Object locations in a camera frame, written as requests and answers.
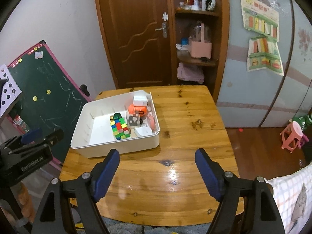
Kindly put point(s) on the white plastic storage bin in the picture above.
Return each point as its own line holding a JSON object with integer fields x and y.
{"x": 93, "y": 136}

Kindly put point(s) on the clear plastic small box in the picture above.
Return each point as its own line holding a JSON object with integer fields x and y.
{"x": 133, "y": 119}

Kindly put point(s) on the green chalkboard pink frame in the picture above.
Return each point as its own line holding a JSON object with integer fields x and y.
{"x": 50, "y": 99}

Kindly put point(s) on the orange round toy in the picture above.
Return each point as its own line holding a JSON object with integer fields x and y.
{"x": 137, "y": 110}

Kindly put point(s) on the white checkered cloth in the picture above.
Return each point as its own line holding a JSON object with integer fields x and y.
{"x": 292, "y": 194}

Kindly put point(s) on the pink plastic stool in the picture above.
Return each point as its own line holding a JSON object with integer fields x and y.
{"x": 293, "y": 137}

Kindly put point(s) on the upper bookshelf wall poster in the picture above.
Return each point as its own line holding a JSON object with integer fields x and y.
{"x": 260, "y": 18}

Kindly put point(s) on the silver door handle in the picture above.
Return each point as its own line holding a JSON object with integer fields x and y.
{"x": 163, "y": 29}

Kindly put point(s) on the white curved plastic tool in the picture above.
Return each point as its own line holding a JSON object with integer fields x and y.
{"x": 143, "y": 131}

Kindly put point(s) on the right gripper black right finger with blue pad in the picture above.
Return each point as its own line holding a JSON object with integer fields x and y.
{"x": 245, "y": 206}

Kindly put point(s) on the colourful rubik cube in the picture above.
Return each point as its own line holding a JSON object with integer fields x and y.
{"x": 120, "y": 129}

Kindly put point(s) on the white charger adapter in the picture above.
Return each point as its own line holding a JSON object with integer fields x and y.
{"x": 140, "y": 101}

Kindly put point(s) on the pink basket clear dome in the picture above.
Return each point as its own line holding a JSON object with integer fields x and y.
{"x": 200, "y": 41}

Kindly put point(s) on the wooden corner shelf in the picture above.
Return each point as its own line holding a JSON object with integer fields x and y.
{"x": 215, "y": 14}

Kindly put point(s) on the green bottle gold cap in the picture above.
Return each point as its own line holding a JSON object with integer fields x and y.
{"x": 115, "y": 116}

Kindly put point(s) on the lower bookshelf wall poster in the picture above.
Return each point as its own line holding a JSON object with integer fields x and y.
{"x": 263, "y": 53}

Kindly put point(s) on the brown wooden door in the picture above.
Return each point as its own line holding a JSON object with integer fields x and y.
{"x": 138, "y": 55}

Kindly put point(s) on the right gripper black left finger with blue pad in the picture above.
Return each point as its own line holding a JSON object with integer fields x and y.
{"x": 54, "y": 214}

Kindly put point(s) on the pink round pouch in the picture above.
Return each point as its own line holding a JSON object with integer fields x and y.
{"x": 151, "y": 122}

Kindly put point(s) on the white dotted calibration board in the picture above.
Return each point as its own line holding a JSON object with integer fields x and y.
{"x": 10, "y": 91}

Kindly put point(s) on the person's left hand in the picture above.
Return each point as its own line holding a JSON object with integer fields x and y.
{"x": 21, "y": 193}

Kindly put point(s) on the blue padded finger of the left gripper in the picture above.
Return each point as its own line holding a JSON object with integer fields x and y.
{"x": 31, "y": 136}

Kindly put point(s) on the pink folded cloth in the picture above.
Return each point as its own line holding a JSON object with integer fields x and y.
{"x": 191, "y": 73}

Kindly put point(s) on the bookshelf wall poster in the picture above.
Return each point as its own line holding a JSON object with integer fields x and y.
{"x": 260, "y": 18}
{"x": 263, "y": 53}

